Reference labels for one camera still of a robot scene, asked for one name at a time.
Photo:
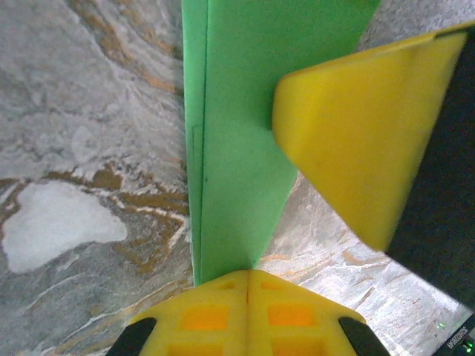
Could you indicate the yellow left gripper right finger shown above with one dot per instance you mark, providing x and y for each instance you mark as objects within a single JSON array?
[{"x": 293, "y": 322}]

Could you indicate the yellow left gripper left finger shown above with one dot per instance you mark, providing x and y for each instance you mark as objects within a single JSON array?
[{"x": 208, "y": 322}]

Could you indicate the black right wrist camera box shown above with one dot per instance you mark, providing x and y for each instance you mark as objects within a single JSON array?
[{"x": 460, "y": 337}]

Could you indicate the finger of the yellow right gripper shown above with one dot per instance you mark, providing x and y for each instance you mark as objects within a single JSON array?
[{"x": 356, "y": 130}]

